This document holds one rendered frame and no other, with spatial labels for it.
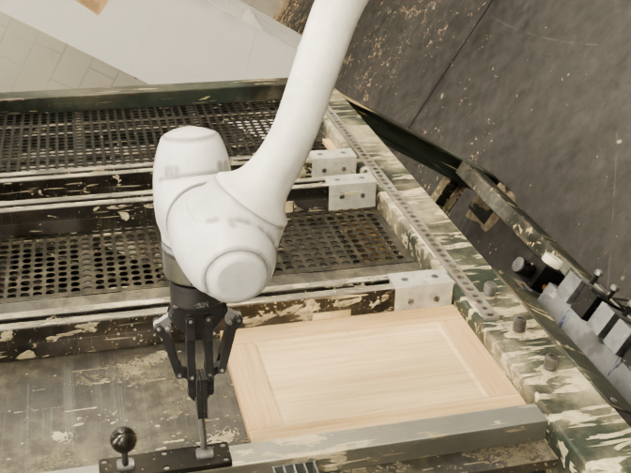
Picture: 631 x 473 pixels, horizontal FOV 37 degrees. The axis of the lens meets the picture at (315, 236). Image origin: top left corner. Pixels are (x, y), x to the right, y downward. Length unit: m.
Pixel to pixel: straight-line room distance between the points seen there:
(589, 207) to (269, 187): 2.19
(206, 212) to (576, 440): 0.77
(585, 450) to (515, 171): 2.12
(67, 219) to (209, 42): 3.27
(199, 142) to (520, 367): 0.80
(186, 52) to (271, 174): 4.38
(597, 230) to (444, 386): 1.49
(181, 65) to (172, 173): 4.28
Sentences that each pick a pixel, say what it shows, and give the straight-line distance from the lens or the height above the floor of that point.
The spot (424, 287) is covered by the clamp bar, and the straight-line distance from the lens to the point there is 1.90.
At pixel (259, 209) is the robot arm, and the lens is 1.06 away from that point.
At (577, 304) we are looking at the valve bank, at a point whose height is 0.76.
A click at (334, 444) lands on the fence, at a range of 1.52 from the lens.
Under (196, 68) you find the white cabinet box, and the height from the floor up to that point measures 0.67.
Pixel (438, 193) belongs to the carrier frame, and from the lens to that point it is 3.56.
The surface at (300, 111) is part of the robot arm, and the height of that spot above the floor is 1.60.
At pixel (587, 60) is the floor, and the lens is 3.56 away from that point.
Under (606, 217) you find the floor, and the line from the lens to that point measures 3.10.
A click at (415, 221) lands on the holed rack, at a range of 2.21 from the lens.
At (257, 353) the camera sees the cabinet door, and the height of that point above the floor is 1.26.
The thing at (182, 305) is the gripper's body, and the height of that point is 1.56.
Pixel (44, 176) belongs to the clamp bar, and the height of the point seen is 1.62.
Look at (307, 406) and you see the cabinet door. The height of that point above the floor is 1.21.
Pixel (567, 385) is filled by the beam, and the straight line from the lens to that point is 1.70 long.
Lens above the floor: 1.98
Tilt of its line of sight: 25 degrees down
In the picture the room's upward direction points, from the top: 66 degrees counter-clockwise
